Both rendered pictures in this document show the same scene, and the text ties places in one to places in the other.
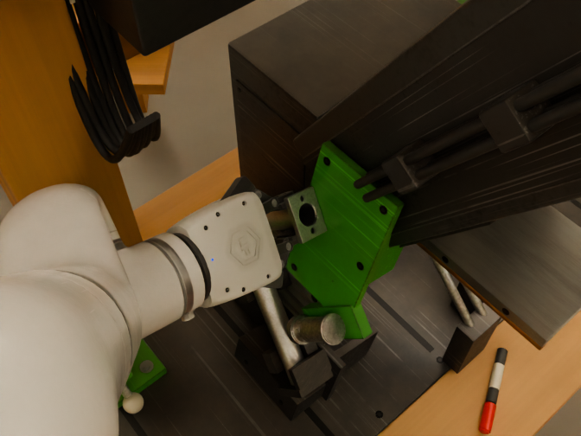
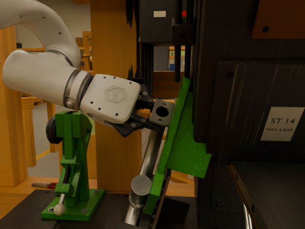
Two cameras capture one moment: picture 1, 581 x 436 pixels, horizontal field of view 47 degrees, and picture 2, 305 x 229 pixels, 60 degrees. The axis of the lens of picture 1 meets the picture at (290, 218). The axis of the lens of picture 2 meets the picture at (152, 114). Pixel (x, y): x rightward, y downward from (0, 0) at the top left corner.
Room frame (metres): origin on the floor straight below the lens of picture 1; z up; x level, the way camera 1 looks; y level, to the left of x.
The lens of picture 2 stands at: (0.07, -0.38, 1.29)
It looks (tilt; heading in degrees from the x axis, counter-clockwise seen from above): 10 degrees down; 46
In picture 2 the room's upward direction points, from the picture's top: straight up
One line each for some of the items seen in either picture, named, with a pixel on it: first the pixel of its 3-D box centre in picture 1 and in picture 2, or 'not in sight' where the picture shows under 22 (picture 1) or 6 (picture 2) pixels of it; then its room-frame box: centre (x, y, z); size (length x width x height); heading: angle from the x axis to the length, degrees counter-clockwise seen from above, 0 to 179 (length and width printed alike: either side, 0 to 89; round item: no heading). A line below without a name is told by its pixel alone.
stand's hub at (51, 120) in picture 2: not in sight; (54, 130); (0.36, 0.31, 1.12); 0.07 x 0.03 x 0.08; 40
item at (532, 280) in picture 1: (458, 205); (278, 171); (0.52, -0.22, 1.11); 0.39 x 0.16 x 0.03; 40
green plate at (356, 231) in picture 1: (357, 225); (188, 131); (0.45, -0.08, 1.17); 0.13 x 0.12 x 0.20; 130
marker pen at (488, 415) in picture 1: (494, 389); not in sight; (0.35, -0.29, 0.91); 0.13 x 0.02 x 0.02; 158
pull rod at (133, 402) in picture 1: (125, 391); (61, 201); (0.33, 0.22, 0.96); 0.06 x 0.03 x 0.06; 40
